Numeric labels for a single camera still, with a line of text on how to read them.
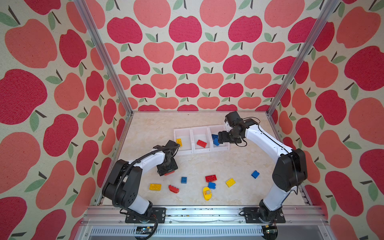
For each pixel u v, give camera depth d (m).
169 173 0.88
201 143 1.01
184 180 0.84
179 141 1.01
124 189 0.44
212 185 0.84
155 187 0.83
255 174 0.88
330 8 0.70
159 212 0.75
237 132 0.65
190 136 0.98
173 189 0.82
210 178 0.86
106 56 0.88
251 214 0.74
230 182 0.84
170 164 0.75
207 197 0.78
